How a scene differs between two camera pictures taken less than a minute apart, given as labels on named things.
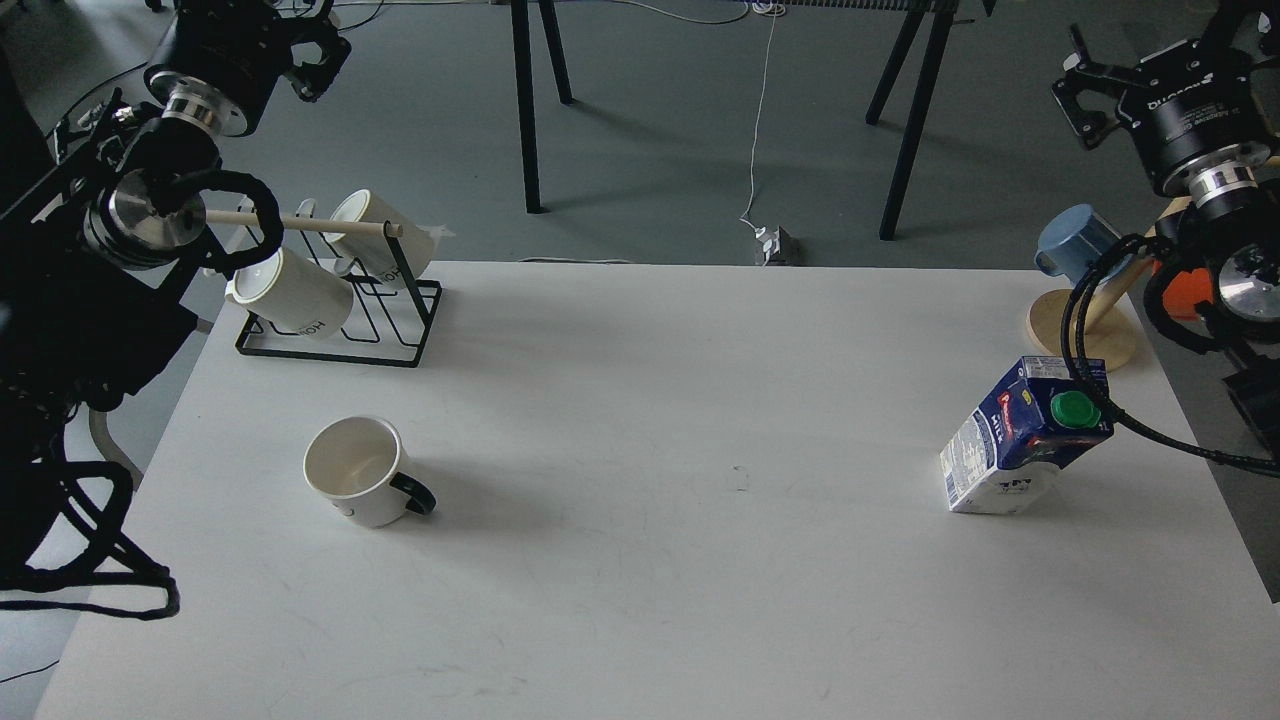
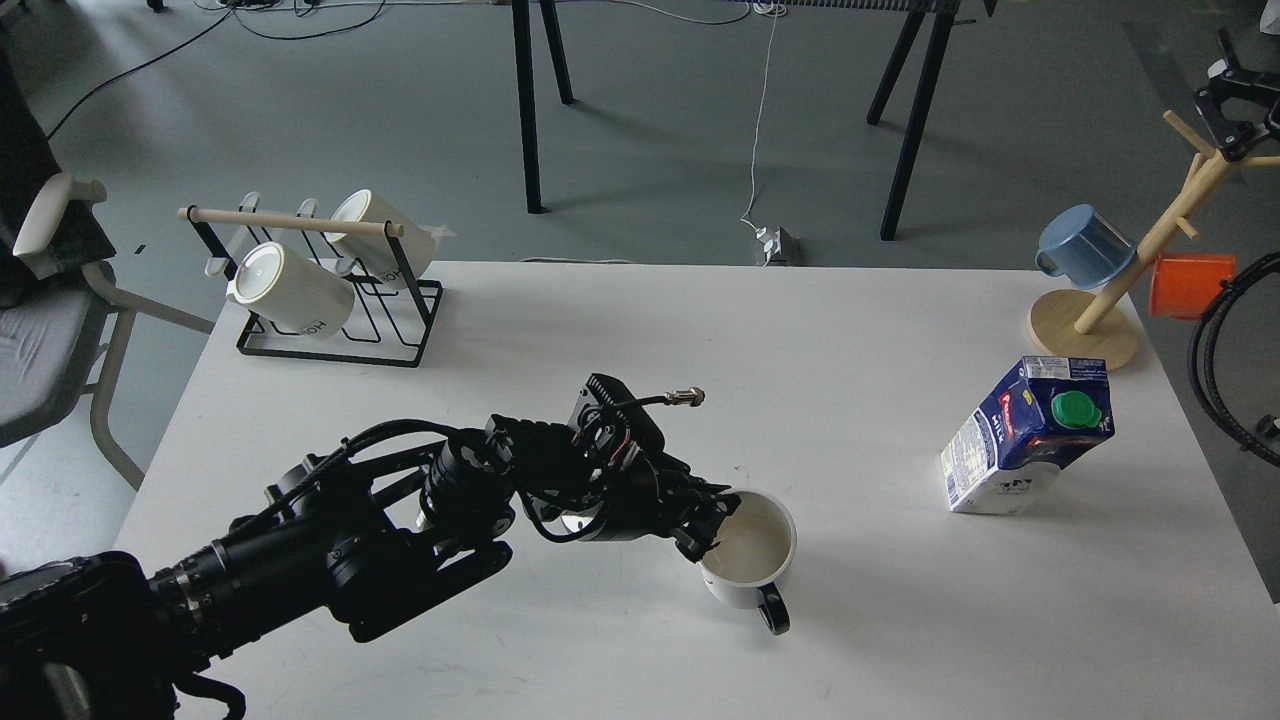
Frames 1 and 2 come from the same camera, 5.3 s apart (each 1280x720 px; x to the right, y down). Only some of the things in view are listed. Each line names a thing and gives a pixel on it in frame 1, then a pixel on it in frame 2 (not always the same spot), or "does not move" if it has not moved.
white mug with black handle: x=357 y=463 -> x=757 y=543
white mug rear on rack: x=371 y=253 does not move
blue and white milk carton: x=1034 y=423 does not move
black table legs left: x=520 y=18 does not move
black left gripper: x=223 y=60 -> x=607 y=475
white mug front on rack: x=294 y=293 does not move
